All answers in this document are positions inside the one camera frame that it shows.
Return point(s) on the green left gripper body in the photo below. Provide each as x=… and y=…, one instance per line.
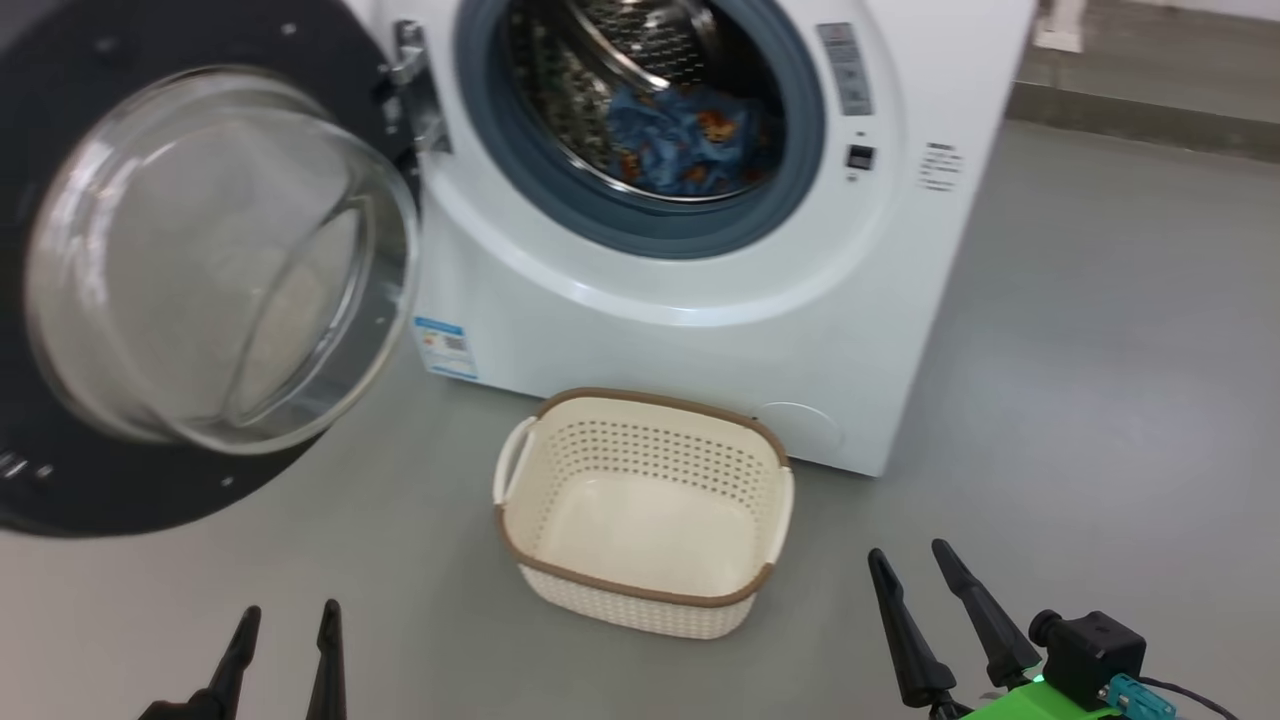
x=175, y=712

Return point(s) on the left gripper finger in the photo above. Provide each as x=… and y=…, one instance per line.
x=235, y=670
x=328, y=670

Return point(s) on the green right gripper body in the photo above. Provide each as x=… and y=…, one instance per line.
x=1030, y=708

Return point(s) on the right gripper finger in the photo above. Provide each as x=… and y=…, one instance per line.
x=915, y=650
x=995, y=640

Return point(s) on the dark round glass washer door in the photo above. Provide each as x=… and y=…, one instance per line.
x=200, y=250

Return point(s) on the blue printed garment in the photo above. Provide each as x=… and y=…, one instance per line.
x=735, y=150
x=655, y=135

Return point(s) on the white front-load washing machine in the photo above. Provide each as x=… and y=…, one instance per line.
x=700, y=340

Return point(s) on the black door latch socket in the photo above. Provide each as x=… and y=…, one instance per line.
x=860, y=157

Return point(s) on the metal door hinge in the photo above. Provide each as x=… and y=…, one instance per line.
x=415, y=90

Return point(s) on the round white filter cover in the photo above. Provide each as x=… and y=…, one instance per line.
x=805, y=430

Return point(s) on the cream perforated laundry basket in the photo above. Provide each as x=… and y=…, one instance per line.
x=650, y=530

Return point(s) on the blue energy label sticker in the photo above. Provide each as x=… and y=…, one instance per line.
x=445, y=348

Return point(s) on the grey warning label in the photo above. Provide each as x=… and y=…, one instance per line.
x=845, y=70

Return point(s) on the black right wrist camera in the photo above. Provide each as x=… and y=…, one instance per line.
x=1095, y=650

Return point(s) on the white wall socket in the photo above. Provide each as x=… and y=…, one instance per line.
x=1058, y=30

